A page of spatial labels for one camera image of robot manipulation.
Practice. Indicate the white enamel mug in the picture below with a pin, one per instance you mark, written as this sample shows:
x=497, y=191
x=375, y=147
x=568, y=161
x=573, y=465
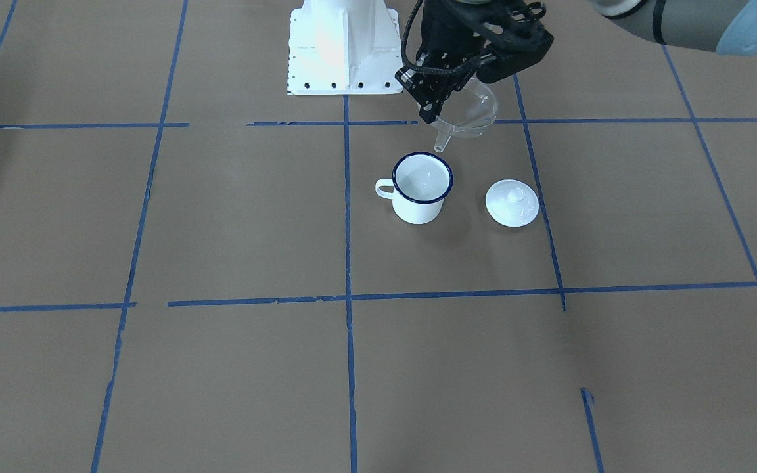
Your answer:
x=417, y=188

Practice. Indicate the white mug lid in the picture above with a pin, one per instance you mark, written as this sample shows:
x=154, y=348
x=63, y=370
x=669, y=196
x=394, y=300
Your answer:
x=512, y=203

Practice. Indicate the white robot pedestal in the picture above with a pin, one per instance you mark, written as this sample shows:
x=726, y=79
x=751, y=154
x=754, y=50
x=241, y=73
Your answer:
x=344, y=47

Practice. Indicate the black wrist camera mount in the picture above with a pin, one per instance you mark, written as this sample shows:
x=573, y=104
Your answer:
x=514, y=34

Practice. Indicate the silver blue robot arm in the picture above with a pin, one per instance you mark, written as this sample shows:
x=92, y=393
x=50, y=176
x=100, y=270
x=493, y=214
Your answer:
x=727, y=28

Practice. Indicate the clear plastic funnel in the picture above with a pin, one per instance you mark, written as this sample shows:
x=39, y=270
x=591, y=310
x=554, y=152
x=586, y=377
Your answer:
x=466, y=114

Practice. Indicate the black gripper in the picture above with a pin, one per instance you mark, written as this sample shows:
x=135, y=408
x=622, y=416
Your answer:
x=442, y=34

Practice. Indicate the brown paper table cover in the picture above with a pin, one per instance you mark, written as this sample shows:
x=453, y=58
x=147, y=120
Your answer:
x=197, y=276

